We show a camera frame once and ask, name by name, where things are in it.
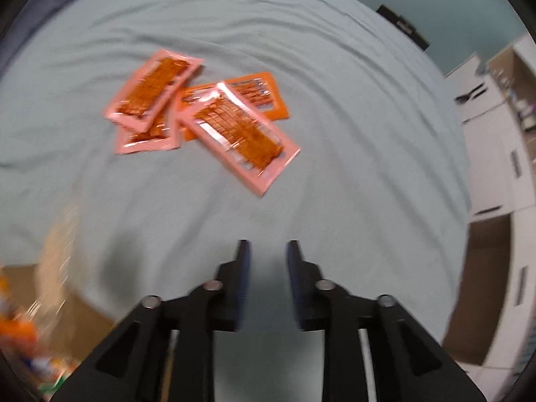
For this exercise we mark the cardboard box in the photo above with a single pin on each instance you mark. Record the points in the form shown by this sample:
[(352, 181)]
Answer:
[(86, 326)]

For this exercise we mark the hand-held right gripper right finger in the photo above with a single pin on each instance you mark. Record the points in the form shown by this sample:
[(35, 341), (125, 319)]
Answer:
[(295, 276)]

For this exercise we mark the orange snack packet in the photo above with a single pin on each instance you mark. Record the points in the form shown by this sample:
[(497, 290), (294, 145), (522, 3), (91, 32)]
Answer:
[(270, 102), (16, 326)]

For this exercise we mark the light green bed sheet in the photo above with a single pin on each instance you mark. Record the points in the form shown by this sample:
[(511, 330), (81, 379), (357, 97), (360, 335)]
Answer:
[(356, 155)]

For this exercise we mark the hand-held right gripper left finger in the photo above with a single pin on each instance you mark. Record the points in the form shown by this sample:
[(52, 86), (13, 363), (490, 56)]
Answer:
[(244, 272)]

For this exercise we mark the white cabinet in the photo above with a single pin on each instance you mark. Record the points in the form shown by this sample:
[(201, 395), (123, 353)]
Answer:
[(498, 142)]

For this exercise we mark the black wall fixture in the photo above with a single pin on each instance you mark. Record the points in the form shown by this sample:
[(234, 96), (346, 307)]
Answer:
[(404, 27)]

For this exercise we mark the pink snack packet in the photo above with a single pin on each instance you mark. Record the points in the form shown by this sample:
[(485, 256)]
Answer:
[(247, 138), (146, 141), (155, 83)]

